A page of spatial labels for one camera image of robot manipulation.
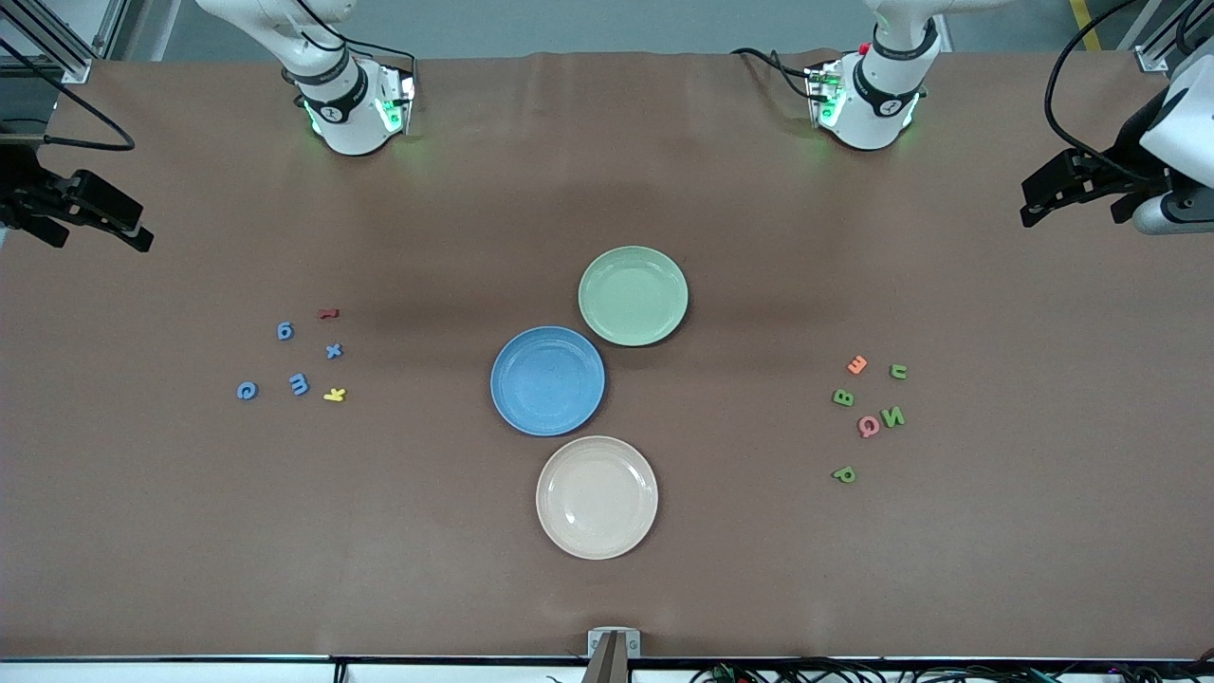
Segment dark camera post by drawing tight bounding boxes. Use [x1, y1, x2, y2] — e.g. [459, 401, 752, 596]
[580, 633, 630, 683]

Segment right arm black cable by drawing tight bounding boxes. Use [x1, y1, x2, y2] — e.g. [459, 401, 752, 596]
[0, 38, 136, 153]

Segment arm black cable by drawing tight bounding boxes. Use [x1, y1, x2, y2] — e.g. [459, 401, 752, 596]
[1043, 0, 1153, 186]
[0, 38, 136, 153]

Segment beige plate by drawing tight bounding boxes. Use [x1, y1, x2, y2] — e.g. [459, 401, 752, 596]
[536, 435, 659, 561]

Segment green plate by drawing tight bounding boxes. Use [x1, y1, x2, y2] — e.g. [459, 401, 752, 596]
[578, 246, 690, 347]

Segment brown table cover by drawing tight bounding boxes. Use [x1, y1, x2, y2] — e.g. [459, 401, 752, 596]
[0, 49, 1214, 661]

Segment black base cable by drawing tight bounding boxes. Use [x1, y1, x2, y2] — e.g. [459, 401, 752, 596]
[337, 36, 418, 101]
[730, 46, 819, 103]

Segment aluminium frame profile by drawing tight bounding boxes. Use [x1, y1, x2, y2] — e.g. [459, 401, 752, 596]
[0, 0, 96, 84]
[1133, 0, 1214, 72]

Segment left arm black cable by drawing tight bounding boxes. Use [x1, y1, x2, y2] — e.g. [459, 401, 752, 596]
[1043, 0, 1153, 186]

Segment grey metal bracket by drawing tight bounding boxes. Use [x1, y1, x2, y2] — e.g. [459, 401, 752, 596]
[587, 627, 642, 659]

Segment blue plate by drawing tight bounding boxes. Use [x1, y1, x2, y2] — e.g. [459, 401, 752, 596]
[490, 326, 606, 437]

